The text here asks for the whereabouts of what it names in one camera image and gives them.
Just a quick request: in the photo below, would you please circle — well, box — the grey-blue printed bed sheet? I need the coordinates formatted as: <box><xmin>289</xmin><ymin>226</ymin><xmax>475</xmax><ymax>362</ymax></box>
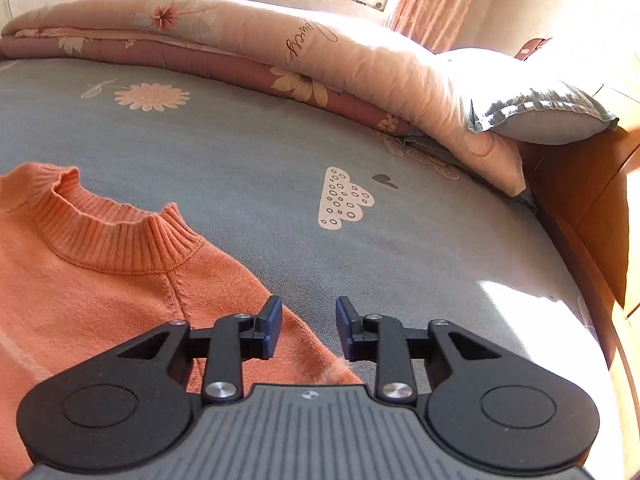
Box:
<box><xmin>0</xmin><ymin>57</ymin><xmax>618</xmax><ymax>480</ymax></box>

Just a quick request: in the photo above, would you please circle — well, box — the grey-blue pillow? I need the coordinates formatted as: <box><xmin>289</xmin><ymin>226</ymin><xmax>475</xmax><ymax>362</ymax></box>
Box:
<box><xmin>434</xmin><ymin>47</ymin><xmax>621</xmax><ymax>147</ymax></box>

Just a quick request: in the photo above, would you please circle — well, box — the dark red object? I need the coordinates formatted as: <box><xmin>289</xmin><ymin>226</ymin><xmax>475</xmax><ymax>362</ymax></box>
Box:
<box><xmin>515</xmin><ymin>36</ymin><xmax>555</xmax><ymax>62</ymax></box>

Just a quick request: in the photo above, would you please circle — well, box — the pink floral folded quilt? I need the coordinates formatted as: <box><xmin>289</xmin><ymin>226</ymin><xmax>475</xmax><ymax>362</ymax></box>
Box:
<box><xmin>0</xmin><ymin>0</ymin><xmax>540</xmax><ymax>212</ymax></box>

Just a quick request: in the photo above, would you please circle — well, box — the wooden headboard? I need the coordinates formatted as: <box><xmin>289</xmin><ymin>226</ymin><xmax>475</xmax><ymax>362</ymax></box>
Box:
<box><xmin>517</xmin><ymin>125</ymin><xmax>640</xmax><ymax>461</ymax></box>

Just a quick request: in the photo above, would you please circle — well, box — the orange knit sweater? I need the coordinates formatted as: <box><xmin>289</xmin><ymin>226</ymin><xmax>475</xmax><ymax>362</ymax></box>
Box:
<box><xmin>0</xmin><ymin>162</ymin><xmax>364</xmax><ymax>480</ymax></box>

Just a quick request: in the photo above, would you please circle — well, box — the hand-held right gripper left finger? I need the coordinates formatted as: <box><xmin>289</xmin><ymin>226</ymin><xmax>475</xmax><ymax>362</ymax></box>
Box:
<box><xmin>116</xmin><ymin>295</ymin><xmax>284</xmax><ymax>404</ymax></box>

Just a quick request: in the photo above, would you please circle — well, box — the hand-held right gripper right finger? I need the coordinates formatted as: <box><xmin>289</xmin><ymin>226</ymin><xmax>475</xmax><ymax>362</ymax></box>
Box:
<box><xmin>335</xmin><ymin>295</ymin><xmax>504</xmax><ymax>405</ymax></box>

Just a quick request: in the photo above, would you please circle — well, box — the pink checked curtain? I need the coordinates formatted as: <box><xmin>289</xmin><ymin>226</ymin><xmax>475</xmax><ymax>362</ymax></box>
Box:
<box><xmin>384</xmin><ymin>0</ymin><xmax>490</xmax><ymax>55</ymax></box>

